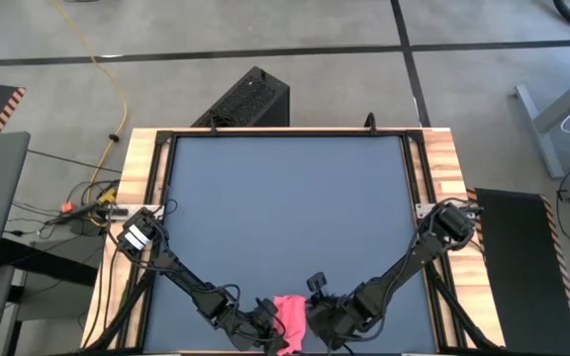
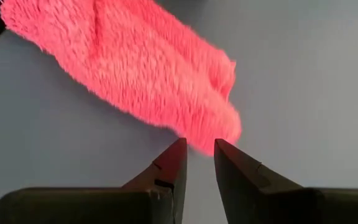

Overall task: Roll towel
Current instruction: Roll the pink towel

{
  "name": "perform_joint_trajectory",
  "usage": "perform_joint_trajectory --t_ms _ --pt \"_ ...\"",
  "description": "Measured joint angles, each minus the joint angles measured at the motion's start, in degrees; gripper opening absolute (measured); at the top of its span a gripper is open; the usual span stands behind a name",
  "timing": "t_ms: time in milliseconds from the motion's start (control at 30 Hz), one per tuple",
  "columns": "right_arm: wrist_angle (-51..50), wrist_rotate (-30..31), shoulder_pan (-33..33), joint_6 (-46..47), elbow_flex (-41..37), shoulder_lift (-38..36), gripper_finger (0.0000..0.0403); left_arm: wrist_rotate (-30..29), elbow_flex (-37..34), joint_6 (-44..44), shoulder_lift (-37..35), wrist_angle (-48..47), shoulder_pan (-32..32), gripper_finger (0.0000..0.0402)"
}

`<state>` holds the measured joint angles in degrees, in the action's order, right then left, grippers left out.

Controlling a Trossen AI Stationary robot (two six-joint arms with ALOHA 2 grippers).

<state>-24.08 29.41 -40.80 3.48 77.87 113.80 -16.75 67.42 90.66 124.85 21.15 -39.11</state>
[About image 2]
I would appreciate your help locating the blue-grey table mat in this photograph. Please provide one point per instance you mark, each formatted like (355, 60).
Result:
(291, 77)

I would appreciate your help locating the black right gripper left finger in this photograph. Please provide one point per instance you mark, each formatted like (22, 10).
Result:
(89, 207)

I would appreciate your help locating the pink terry towel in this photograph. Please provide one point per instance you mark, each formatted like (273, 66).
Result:
(129, 68)

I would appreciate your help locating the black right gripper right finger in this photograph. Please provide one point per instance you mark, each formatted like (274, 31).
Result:
(291, 208)

